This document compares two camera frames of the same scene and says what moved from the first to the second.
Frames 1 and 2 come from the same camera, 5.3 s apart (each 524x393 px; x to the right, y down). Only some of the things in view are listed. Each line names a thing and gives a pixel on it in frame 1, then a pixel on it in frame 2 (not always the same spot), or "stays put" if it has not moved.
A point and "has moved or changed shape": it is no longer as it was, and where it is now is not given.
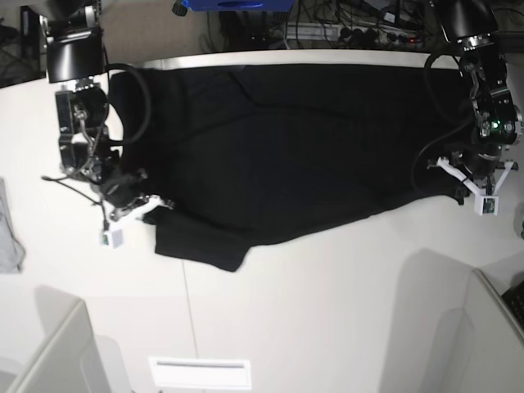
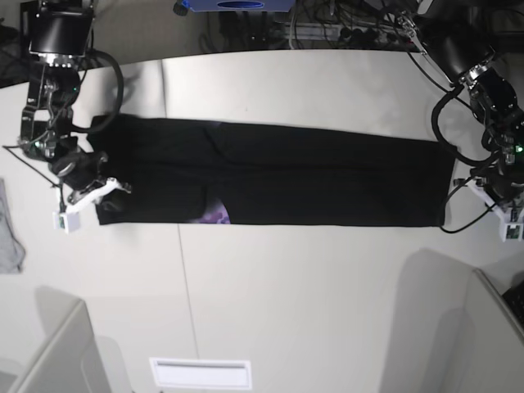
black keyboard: x=514 y=300 stays put
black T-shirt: x=244 y=153 has moved or changed shape
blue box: x=250 y=6 stays put
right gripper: x=481 y=162 -> x=499 y=183
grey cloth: x=12 y=254 stays put
